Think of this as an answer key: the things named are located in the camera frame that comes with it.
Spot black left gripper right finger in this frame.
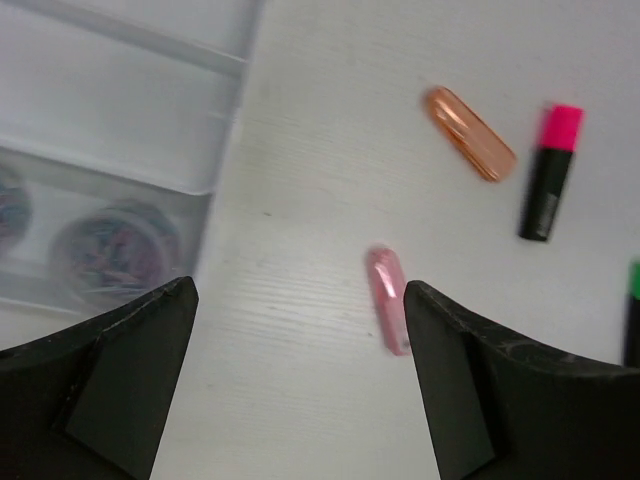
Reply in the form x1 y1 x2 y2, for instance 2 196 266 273
404 281 639 479

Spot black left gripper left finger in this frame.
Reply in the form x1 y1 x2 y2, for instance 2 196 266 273
1 277 199 479

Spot green cap black highlighter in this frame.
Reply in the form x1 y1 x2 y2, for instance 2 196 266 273
623 260 640 368

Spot pink stapler case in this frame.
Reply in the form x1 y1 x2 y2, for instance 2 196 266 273
366 246 411 356

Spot pink cap black highlighter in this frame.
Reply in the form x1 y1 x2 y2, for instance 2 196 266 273
518 104 585 242

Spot white compartment tray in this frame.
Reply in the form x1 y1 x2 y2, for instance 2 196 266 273
0 0 269 319

